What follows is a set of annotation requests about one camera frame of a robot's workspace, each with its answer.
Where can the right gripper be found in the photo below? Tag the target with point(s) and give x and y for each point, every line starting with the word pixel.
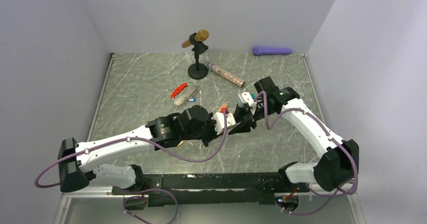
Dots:
pixel 245 126

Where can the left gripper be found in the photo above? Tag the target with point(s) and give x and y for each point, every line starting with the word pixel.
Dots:
pixel 214 135

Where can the red handled key holder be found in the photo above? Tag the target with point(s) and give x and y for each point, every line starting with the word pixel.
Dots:
pixel 183 93

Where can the yellow key tag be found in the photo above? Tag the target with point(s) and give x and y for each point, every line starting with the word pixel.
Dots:
pixel 184 142

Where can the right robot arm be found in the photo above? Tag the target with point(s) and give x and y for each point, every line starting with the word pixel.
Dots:
pixel 338 165

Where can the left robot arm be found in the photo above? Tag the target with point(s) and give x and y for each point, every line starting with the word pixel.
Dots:
pixel 84 162

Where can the small wooden block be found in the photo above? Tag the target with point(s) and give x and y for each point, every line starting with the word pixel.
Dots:
pixel 221 107

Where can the glitter silver microphone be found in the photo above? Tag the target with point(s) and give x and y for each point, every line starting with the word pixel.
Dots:
pixel 225 74

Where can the black microphone stand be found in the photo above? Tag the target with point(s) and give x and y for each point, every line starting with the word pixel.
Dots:
pixel 197 70

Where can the purple microphone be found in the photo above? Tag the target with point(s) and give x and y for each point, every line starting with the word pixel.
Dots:
pixel 258 50

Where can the gold microphone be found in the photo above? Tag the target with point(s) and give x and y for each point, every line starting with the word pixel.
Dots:
pixel 199 36

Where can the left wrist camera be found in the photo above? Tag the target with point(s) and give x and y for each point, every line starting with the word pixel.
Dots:
pixel 221 121

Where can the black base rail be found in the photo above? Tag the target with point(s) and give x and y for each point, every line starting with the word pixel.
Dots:
pixel 261 188

